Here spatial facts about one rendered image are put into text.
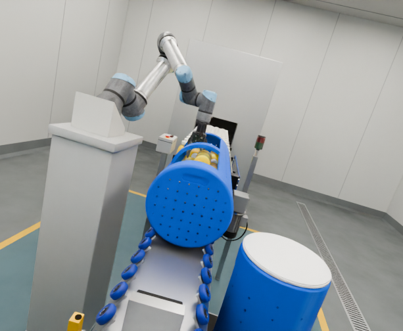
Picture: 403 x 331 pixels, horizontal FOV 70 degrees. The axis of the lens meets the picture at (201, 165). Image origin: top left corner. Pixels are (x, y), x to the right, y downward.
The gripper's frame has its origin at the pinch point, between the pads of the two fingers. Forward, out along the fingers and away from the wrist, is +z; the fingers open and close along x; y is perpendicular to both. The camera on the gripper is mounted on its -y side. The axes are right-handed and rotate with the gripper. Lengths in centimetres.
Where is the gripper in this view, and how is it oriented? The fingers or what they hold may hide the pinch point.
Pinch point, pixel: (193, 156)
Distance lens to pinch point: 154.0
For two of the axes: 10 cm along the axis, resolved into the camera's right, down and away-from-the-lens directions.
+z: -2.5, 9.4, 2.4
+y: -0.8, 2.2, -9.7
